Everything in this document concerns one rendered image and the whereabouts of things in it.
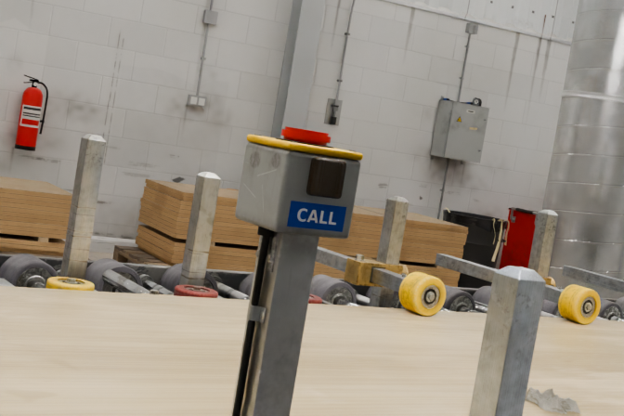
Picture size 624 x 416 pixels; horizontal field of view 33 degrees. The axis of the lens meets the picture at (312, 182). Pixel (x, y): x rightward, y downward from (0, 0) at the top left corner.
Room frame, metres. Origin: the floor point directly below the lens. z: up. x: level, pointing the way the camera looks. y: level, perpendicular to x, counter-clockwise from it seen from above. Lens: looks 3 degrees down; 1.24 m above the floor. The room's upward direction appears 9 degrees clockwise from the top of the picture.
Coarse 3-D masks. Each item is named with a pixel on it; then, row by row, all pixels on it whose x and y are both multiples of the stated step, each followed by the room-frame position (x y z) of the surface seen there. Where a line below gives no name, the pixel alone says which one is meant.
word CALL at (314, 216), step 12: (300, 204) 0.81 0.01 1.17; (312, 204) 0.82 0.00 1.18; (324, 204) 0.82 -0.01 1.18; (300, 216) 0.81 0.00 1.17; (312, 216) 0.82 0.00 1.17; (324, 216) 0.83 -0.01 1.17; (336, 216) 0.83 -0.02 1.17; (312, 228) 0.82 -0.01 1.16; (324, 228) 0.83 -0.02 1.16; (336, 228) 0.83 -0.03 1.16
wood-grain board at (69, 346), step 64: (0, 320) 1.44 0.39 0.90; (64, 320) 1.51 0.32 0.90; (128, 320) 1.58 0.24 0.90; (192, 320) 1.66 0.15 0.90; (320, 320) 1.84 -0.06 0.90; (384, 320) 1.95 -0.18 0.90; (448, 320) 2.07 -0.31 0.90; (0, 384) 1.14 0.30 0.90; (64, 384) 1.18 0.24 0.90; (128, 384) 1.23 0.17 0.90; (192, 384) 1.27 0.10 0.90; (320, 384) 1.38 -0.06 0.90; (384, 384) 1.44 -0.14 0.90; (448, 384) 1.51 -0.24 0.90; (576, 384) 1.66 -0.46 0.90
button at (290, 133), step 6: (282, 132) 0.84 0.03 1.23; (288, 132) 0.84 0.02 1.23; (294, 132) 0.83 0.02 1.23; (300, 132) 0.83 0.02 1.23; (306, 132) 0.83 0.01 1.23; (312, 132) 0.83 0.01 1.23; (318, 132) 0.84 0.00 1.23; (288, 138) 0.84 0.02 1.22; (294, 138) 0.84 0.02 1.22; (300, 138) 0.83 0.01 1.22; (306, 138) 0.83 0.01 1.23; (312, 138) 0.83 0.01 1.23; (318, 138) 0.83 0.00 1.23; (324, 138) 0.84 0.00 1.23; (330, 138) 0.85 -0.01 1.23; (318, 144) 0.84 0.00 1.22; (324, 144) 0.84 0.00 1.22
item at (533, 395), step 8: (528, 392) 1.50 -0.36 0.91; (536, 392) 1.50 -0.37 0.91; (544, 392) 1.49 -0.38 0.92; (552, 392) 1.48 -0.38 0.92; (536, 400) 1.47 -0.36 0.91; (544, 400) 1.46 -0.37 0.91; (552, 400) 1.46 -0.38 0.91; (560, 400) 1.48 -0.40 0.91; (568, 400) 1.48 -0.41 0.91; (544, 408) 1.45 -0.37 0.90; (552, 408) 1.45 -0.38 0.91; (560, 408) 1.45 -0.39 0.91; (568, 408) 1.46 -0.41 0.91; (576, 408) 1.46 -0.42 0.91
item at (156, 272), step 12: (0, 264) 2.34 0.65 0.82; (48, 264) 2.39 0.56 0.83; (60, 264) 2.41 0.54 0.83; (132, 264) 2.51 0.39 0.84; (144, 264) 2.54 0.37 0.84; (156, 276) 2.54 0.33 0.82; (216, 276) 2.63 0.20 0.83; (228, 276) 2.65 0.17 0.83; (240, 276) 2.67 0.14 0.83; (360, 288) 2.87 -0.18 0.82; (456, 288) 3.06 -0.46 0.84; (468, 288) 3.10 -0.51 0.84; (612, 300) 3.42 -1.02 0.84
